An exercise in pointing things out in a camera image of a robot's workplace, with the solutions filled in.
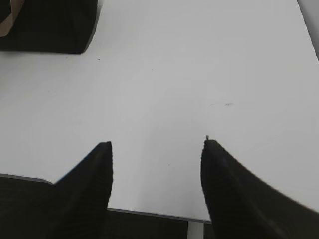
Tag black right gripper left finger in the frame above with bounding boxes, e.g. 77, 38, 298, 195
0, 142, 113, 239

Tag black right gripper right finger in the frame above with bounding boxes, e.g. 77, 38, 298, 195
200, 138, 319, 239

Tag black tote bag tan handles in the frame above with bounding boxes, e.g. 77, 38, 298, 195
0, 0, 98, 54

